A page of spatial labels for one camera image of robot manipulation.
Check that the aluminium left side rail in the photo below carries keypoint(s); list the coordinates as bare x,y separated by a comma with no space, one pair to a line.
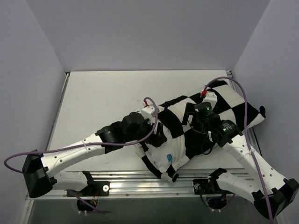
58,111

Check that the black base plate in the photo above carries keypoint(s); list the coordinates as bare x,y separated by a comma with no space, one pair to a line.
100,188
201,186

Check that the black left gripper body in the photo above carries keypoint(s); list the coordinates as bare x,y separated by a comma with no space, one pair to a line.
153,134

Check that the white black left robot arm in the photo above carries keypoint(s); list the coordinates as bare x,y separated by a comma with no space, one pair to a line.
46,171

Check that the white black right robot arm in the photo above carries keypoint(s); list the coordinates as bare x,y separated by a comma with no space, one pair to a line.
269,191

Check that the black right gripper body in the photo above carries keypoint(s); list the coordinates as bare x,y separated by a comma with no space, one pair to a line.
190,115

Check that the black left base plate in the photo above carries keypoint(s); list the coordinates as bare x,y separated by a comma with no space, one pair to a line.
100,188

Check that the aluminium rail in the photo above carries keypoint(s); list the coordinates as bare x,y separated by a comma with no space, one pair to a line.
58,111
250,131
126,184

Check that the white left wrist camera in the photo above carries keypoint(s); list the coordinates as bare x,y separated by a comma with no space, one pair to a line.
149,113

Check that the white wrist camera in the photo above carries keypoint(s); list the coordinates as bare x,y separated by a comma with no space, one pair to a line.
208,96
149,113

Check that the white pillow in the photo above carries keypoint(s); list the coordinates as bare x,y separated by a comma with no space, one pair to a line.
165,160

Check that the black white checkered pillowcase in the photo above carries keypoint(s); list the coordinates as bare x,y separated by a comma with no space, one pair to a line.
230,106

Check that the aluminium right side rail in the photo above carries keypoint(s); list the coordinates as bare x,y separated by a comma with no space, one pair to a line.
250,131

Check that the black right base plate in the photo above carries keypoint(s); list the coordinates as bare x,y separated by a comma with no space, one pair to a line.
201,186

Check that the aluminium front rail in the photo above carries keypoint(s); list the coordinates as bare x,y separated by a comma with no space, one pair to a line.
126,184

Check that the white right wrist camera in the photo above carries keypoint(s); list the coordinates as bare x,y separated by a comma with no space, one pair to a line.
208,96

